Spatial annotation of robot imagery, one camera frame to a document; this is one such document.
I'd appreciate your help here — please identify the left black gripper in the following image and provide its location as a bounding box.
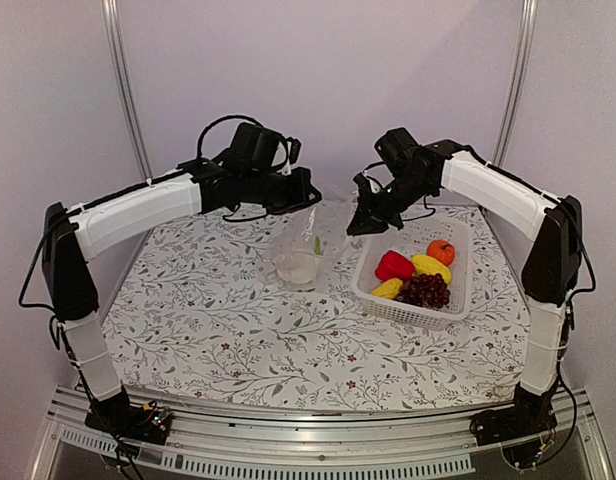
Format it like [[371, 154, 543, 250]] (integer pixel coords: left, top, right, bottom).
[[242, 165, 322, 215]]

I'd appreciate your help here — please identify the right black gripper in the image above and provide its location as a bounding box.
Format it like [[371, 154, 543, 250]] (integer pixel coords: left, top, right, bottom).
[[348, 172, 434, 235]]

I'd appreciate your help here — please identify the clear zip top bag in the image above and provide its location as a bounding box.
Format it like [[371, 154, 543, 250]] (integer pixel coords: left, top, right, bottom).
[[258, 196, 354, 293]]

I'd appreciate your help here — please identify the red bell pepper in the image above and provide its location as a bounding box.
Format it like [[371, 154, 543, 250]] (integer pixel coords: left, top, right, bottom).
[[375, 250, 416, 282]]

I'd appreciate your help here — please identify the yellow corn front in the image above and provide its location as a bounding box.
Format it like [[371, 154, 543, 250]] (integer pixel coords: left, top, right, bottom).
[[371, 278, 404, 300]]

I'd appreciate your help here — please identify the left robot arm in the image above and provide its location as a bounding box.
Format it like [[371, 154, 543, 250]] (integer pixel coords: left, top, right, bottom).
[[42, 159, 321, 434]]

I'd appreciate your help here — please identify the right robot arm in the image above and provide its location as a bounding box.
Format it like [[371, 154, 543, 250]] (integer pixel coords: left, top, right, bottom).
[[347, 129, 584, 438]]

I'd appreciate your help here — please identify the white plastic basket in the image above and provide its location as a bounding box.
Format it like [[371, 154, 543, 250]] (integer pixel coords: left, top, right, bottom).
[[351, 219, 472, 330]]

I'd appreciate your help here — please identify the yellow lemon back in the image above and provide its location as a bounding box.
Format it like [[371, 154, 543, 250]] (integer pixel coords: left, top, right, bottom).
[[411, 254, 452, 285]]

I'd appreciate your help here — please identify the orange mandarin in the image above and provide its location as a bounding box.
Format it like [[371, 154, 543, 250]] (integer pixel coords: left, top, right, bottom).
[[427, 240, 456, 266]]

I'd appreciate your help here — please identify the dark red grapes bunch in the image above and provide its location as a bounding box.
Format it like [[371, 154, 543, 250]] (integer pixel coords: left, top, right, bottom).
[[395, 274, 450, 309]]

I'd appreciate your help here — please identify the floral tablecloth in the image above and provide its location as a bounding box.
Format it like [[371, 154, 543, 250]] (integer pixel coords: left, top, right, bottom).
[[103, 206, 529, 410]]

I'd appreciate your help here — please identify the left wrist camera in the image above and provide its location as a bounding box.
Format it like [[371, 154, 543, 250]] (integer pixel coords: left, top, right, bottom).
[[228, 122, 289, 172]]

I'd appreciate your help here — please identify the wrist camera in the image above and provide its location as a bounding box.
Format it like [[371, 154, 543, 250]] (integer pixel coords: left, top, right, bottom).
[[228, 122, 289, 172], [374, 127, 420, 168]]

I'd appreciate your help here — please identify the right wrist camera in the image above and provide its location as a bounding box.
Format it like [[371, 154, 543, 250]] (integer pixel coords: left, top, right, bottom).
[[374, 127, 420, 168]]

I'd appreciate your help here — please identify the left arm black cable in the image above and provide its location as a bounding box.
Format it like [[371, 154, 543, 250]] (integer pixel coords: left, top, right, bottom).
[[195, 114, 264, 161]]

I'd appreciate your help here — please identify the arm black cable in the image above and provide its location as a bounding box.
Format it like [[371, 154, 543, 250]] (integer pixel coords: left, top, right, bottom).
[[532, 379, 578, 469], [195, 114, 264, 161]]

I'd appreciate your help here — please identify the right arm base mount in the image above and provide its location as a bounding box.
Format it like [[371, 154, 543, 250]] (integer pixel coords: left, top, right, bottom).
[[469, 404, 557, 470]]

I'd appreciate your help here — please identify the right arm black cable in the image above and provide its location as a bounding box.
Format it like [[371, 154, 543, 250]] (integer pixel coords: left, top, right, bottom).
[[532, 379, 578, 469]]

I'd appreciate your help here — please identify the aluminium front rail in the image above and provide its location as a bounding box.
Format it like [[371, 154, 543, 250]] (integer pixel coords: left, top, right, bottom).
[[30, 387, 616, 479]]

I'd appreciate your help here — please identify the right aluminium post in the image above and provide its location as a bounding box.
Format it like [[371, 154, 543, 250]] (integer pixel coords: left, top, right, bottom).
[[493, 0, 538, 167]]

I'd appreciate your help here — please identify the aluminium post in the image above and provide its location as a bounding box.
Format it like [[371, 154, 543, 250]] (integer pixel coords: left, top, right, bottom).
[[493, 0, 538, 167], [101, 0, 153, 179]]

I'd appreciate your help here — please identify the left aluminium post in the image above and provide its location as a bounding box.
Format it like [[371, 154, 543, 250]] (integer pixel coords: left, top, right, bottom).
[[101, 0, 153, 179]]

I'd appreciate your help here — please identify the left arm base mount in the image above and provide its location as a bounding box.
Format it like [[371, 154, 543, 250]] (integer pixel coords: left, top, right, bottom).
[[85, 398, 173, 445]]

